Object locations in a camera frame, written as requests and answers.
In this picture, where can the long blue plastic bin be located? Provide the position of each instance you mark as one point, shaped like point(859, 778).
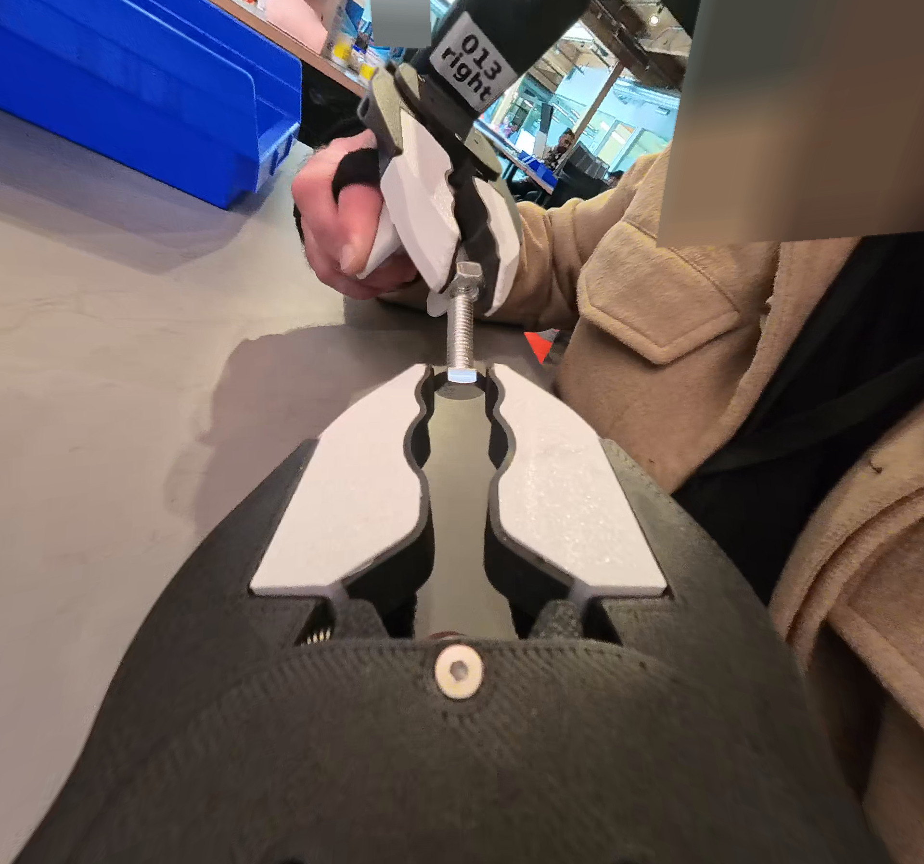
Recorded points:
point(108, 70)

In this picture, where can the white wipes canister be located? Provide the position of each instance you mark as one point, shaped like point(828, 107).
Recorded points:
point(346, 26)

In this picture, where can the pink mannequin head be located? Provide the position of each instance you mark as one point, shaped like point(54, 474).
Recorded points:
point(296, 16)

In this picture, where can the red plastic object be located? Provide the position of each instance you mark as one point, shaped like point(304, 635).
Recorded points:
point(540, 348)

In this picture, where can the steel hex bolt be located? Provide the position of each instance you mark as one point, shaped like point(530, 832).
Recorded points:
point(460, 330)

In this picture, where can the wooden work table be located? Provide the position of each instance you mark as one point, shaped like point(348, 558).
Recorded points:
point(216, 1)

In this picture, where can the person's right hand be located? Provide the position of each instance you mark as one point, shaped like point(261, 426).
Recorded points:
point(325, 228)

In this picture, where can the person's black inner garment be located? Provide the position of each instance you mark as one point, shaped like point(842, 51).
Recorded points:
point(794, 445)

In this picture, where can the person's beige coat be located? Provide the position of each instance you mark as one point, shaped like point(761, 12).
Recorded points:
point(650, 301)

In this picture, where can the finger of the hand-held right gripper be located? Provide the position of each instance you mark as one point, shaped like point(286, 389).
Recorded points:
point(509, 250)
point(422, 207)

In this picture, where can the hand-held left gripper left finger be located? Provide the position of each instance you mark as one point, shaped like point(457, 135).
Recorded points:
point(346, 503)

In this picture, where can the person's right forearm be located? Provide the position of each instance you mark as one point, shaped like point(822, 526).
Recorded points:
point(556, 265)

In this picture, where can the grey desk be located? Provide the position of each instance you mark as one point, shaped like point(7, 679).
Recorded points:
point(144, 409)

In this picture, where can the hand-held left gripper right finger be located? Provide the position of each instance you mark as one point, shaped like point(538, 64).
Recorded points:
point(570, 510)

